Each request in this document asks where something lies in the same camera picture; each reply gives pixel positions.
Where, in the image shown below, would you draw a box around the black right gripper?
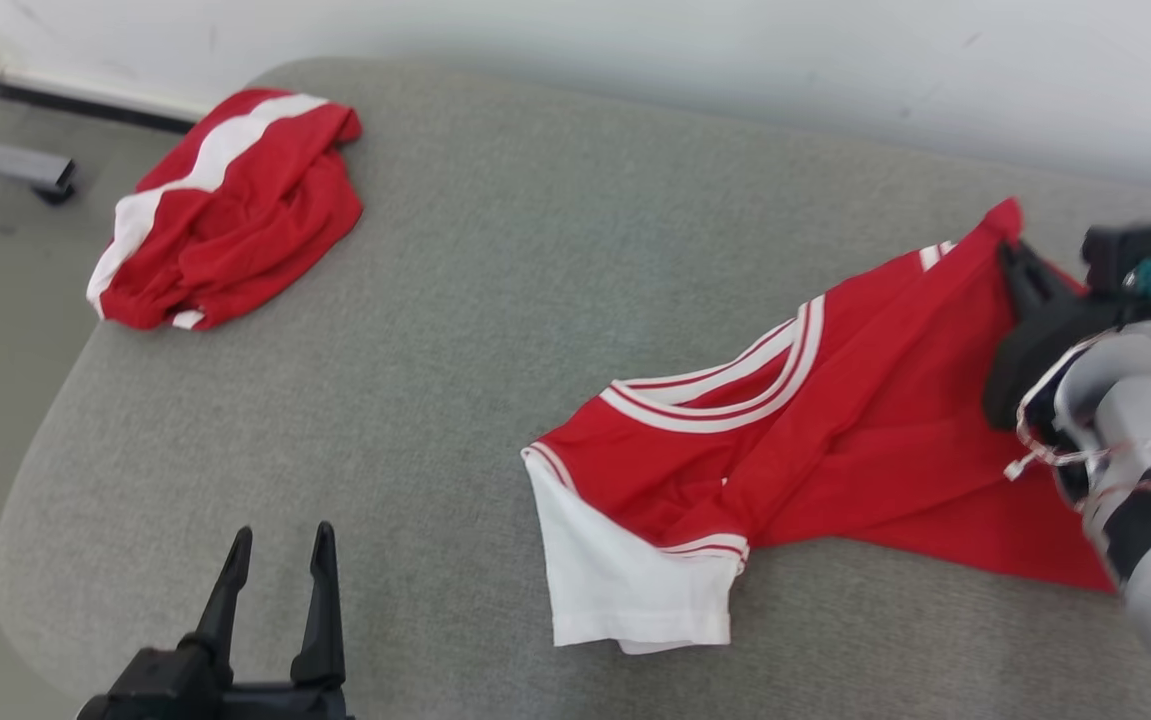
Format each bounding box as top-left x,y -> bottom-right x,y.
982,240 -> 1151,430

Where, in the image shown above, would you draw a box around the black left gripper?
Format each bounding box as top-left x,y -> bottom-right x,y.
75,521 -> 356,720

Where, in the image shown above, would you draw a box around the red jersey with white sleeves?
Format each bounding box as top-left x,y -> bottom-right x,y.
520,197 -> 1151,657

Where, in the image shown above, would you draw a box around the red shorts with white stripe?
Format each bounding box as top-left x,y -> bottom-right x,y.
85,88 -> 366,332

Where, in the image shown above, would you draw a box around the grey fabric sofa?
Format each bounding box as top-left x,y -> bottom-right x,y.
0,55 -> 1151,720

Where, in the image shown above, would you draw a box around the grey metal furniture leg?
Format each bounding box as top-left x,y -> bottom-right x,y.
0,108 -> 78,207

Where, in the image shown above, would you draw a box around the black and white baseboard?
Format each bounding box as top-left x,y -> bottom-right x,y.
0,68 -> 201,135

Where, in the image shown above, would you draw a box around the thin white red wire bundle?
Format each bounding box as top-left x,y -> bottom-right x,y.
1003,330 -> 1151,501

